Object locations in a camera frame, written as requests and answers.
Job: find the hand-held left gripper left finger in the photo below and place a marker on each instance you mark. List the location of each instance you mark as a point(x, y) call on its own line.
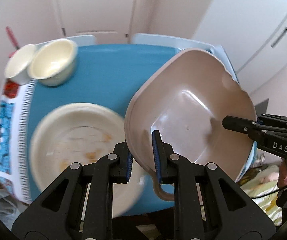
point(129, 166)

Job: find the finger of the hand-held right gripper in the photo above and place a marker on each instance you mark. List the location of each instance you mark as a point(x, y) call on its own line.
point(276, 118)
point(246, 127)

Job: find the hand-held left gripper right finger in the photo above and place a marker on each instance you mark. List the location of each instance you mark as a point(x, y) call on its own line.
point(156, 155)

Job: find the pink square bowl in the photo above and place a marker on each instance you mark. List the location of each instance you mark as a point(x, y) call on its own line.
point(183, 105)

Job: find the white plate with duck print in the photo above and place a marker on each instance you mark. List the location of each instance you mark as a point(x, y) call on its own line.
point(78, 135)

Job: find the green printed blanket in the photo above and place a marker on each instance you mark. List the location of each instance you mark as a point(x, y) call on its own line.
point(261, 205)

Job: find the blue tablecloth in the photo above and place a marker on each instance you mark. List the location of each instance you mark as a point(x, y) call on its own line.
point(103, 80)

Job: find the white wardrobe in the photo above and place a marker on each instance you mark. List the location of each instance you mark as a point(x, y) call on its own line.
point(246, 30)

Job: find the cream round bowl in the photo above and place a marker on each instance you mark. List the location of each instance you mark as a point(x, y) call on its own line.
point(51, 60)

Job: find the black door hinge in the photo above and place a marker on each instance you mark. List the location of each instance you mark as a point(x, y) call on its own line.
point(64, 31)

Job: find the white round bowl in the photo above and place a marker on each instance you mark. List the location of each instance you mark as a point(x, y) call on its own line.
point(18, 60)

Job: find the white door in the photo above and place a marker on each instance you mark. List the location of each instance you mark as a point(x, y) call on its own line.
point(96, 5)

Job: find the pink shoehorn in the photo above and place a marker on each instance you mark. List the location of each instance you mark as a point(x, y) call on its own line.
point(11, 35)

